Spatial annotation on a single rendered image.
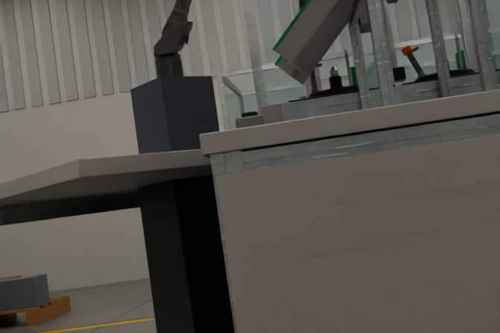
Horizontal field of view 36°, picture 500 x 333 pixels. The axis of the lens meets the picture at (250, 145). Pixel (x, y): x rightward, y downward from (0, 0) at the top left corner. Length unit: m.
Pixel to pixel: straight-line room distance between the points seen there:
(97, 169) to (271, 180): 0.29
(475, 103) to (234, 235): 0.38
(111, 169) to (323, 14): 0.46
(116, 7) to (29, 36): 1.28
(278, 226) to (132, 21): 9.48
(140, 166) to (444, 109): 0.49
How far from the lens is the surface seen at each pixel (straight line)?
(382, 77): 1.29
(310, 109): 1.66
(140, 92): 1.76
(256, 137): 1.06
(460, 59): 1.82
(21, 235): 10.78
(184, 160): 1.28
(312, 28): 1.35
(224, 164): 1.07
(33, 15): 10.98
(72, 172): 1.21
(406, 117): 1.07
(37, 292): 7.04
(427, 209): 1.07
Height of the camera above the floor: 0.75
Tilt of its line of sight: 4 degrees up
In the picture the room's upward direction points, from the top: 8 degrees counter-clockwise
